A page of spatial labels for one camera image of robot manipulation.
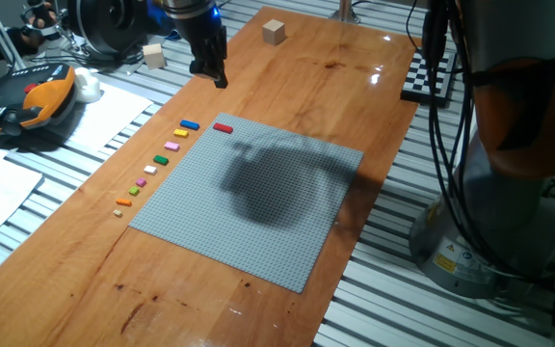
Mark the white rounded plastic object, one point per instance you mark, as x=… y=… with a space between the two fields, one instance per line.
x=87 y=87

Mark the small lime Lego brick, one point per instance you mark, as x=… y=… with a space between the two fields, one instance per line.
x=134 y=191

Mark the orange black teach pendant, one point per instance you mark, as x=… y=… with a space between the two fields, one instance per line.
x=32 y=98

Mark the white Lego brick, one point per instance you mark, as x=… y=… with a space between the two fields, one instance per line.
x=150 y=169

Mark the small magenta Lego brick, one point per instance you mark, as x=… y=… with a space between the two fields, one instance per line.
x=140 y=182

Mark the red long Lego brick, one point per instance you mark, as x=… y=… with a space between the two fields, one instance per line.
x=223 y=128

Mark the metal frame post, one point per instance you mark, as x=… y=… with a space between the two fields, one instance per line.
x=345 y=10

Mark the plain wooden cube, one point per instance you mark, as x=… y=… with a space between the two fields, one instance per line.
x=273 y=32
x=154 y=56

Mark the blue long Lego brick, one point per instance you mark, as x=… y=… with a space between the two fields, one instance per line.
x=190 y=125

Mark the yellow Lego brick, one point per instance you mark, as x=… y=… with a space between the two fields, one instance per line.
x=180 y=133

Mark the black white checkerboard plate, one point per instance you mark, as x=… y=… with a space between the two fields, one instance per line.
x=414 y=82

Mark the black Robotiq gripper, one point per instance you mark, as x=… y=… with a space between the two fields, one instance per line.
x=203 y=36

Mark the thin orange Lego brick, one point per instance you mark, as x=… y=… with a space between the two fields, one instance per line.
x=124 y=202

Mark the dark green Lego brick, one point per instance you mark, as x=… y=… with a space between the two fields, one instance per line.
x=161 y=160

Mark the grey Lego baseplate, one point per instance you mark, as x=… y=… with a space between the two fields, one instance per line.
x=258 y=202

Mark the light pink Lego brick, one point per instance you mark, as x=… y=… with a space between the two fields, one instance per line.
x=172 y=146

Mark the black round spool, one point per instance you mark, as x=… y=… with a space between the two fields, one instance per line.
x=109 y=24

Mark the person hand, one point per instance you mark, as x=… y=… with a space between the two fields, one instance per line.
x=39 y=24

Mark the large wooden board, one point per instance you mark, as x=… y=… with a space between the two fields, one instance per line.
x=89 y=289

